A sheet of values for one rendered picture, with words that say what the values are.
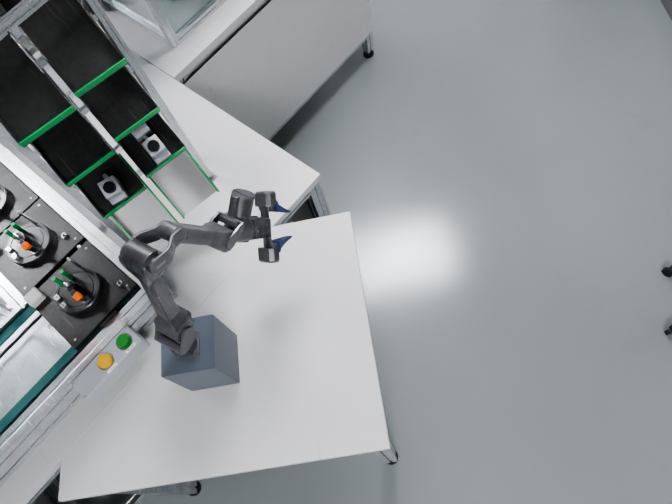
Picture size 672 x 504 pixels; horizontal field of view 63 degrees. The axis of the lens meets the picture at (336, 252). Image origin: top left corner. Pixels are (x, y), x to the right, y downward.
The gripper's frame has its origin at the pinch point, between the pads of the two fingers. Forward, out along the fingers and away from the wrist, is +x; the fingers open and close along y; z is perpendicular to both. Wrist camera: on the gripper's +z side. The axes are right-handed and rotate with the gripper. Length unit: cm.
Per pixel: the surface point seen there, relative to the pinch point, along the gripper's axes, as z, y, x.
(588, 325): -37, 54, 135
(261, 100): 87, -49, 70
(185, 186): 31.1, -11.4, -8.6
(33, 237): 70, 2, -38
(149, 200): 34.6, -8.0, -18.5
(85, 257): 55, 8, -30
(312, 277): 3.2, 16.9, 14.1
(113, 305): 40, 21, -29
